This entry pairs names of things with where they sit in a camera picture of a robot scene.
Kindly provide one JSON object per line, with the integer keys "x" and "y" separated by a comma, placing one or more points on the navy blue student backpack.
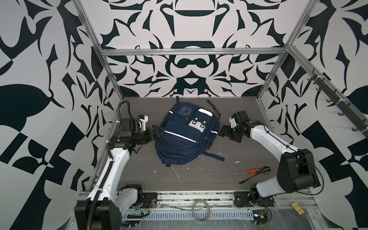
{"x": 188, "y": 132}

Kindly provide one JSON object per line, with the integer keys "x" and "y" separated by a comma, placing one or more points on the black wall hook rail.
{"x": 336, "y": 97}

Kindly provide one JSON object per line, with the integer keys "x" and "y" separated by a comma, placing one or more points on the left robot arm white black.
{"x": 103, "y": 209}

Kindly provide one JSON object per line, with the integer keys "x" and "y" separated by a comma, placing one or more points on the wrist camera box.
{"x": 142, "y": 121}
{"x": 232, "y": 122}

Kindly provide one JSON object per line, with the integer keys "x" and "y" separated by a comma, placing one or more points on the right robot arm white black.
{"x": 296, "y": 170}

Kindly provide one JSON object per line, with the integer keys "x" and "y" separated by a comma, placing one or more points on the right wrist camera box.
{"x": 232, "y": 122}

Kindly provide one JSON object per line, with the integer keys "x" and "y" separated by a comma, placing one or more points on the black handled screwdriver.
{"x": 264, "y": 170}

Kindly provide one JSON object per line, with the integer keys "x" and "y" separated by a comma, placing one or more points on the orange handled screwdriver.
{"x": 258, "y": 170}

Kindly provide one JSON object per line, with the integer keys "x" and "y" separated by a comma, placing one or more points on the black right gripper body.
{"x": 233, "y": 133}

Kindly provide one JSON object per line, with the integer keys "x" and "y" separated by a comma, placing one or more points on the yellow sticky note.
{"x": 298, "y": 208}

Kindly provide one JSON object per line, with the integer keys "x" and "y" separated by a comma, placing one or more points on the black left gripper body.
{"x": 142, "y": 137}

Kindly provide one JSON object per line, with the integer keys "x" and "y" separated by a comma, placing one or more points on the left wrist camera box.
{"x": 142, "y": 121}

